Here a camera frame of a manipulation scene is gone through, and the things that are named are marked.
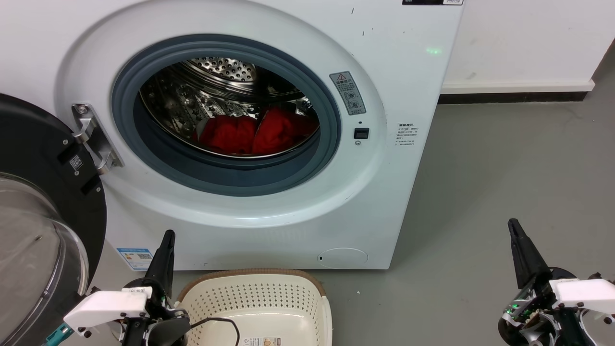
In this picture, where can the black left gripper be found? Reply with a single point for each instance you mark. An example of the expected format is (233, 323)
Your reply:
(166, 329)

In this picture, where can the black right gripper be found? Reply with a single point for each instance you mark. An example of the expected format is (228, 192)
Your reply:
(533, 327)

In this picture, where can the red and white garment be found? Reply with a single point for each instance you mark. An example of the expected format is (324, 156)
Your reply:
(226, 134)

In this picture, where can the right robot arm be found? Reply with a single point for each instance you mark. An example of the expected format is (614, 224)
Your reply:
(600, 331)

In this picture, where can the cream perforated laundry basket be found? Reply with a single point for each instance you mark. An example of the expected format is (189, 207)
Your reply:
(259, 298)

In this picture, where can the stainless steel washing machine drum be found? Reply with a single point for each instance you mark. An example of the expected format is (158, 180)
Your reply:
(211, 96)

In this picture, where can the black round washer door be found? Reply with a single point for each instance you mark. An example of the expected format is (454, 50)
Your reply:
(29, 139)

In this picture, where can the blue energy label sticker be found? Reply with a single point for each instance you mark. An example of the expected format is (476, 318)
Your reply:
(135, 258)

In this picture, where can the grey rubber door gasket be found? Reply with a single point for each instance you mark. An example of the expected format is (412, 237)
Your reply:
(230, 178)

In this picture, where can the teal plastic connector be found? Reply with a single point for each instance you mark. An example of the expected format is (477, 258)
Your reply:
(58, 334)

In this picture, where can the white QR code sticker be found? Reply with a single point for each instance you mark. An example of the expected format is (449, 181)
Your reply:
(76, 162)

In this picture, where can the silver metal door hinge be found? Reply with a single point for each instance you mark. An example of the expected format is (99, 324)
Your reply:
(96, 139)

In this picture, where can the white and black baseboard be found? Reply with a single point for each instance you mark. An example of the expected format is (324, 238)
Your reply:
(514, 89)

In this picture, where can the small printed text sticker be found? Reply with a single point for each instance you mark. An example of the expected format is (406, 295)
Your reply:
(407, 134)

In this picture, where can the oval white filter cover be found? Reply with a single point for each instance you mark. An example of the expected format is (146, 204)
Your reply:
(342, 258)

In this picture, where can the black door latch slot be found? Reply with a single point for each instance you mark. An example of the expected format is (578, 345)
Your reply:
(361, 133)

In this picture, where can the white front-load washing machine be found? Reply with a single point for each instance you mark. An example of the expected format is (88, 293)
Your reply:
(408, 72)

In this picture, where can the grey warning sticker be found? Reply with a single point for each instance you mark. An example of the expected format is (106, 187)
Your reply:
(348, 92)

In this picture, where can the black control panel label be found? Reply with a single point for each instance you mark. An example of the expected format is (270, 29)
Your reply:
(432, 2)

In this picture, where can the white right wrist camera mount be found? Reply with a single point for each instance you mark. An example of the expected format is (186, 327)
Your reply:
(584, 290)

